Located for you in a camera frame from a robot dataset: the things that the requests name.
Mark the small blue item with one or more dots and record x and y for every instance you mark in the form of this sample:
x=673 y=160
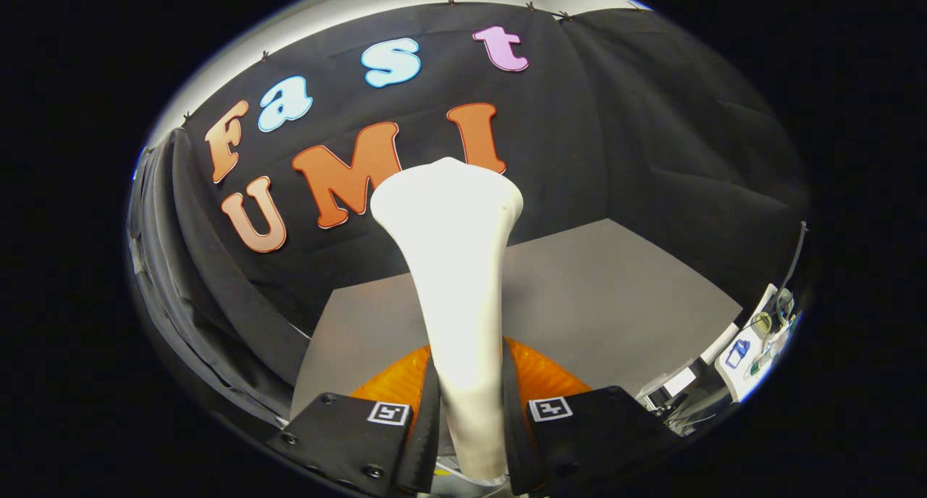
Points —
x=737 y=353

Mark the round green object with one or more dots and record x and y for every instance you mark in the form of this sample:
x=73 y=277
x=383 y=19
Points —
x=762 y=322

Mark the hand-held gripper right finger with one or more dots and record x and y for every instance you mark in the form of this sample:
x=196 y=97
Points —
x=594 y=433

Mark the white garment steamer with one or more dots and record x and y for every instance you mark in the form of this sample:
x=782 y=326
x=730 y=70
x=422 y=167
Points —
x=456 y=266

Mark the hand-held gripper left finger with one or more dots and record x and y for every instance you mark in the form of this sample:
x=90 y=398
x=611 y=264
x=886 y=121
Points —
x=347 y=433

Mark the gray cabinet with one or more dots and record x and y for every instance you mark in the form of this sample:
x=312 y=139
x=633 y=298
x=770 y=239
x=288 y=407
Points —
x=615 y=302

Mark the white desk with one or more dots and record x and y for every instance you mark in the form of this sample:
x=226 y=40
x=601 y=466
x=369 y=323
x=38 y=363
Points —
x=753 y=371

